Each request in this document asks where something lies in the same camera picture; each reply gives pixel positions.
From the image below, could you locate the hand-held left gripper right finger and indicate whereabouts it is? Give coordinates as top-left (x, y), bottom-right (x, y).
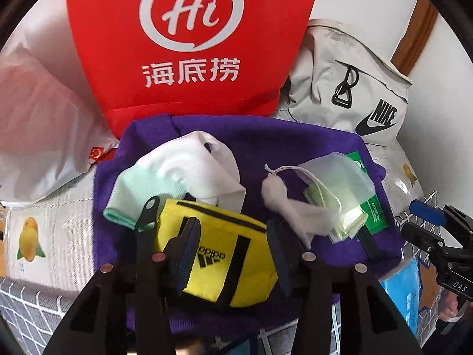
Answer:
top-left (267, 218), bottom-right (424, 355)

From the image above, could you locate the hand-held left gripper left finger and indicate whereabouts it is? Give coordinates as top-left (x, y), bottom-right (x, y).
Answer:
top-left (42, 217), bottom-right (202, 355)

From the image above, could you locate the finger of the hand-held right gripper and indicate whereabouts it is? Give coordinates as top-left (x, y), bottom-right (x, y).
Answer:
top-left (409, 199), bottom-right (446, 227)
top-left (401, 222), bottom-right (445, 258)

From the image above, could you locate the yellow pouch with black straps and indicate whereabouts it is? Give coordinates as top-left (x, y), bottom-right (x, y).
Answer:
top-left (135, 197), bottom-right (278, 308)

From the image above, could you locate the translucent white drawstring pouch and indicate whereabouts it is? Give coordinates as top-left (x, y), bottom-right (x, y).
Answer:
top-left (262, 151), bottom-right (375, 248)

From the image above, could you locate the black watch strap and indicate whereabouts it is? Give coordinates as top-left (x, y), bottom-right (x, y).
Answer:
top-left (355, 225), bottom-right (383, 263)

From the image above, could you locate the light green wipes packet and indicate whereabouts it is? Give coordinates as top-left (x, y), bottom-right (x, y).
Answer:
top-left (304, 181), bottom-right (365, 243)

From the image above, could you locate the person's right hand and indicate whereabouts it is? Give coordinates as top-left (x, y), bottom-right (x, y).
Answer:
top-left (441, 290), bottom-right (466, 322)

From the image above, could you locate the small dark green packet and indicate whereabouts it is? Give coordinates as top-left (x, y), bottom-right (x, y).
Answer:
top-left (347, 151), bottom-right (388, 235)

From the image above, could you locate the blue tissue pack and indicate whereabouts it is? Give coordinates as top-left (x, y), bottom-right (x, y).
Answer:
top-left (379, 259), bottom-right (422, 341)

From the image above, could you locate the white sock with mint cuff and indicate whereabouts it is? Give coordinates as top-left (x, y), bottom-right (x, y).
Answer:
top-left (103, 131), bottom-right (247, 233)

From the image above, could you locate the purple towel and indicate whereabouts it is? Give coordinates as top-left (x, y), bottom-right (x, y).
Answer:
top-left (92, 114), bottom-right (405, 343)

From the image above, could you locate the beige sports bag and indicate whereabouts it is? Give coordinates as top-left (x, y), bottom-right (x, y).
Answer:
top-left (275, 18), bottom-right (412, 145)

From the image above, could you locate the white plastic shopping bag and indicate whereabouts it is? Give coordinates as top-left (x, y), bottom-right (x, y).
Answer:
top-left (0, 26), bottom-right (121, 204)

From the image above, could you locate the red paper bag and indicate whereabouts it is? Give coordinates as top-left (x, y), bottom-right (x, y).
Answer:
top-left (64, 0), bottom-right (324, 139)

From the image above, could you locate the wooden door frame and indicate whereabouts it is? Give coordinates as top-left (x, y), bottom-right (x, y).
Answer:
top-left (392, 0), bottom-right (438, 78)

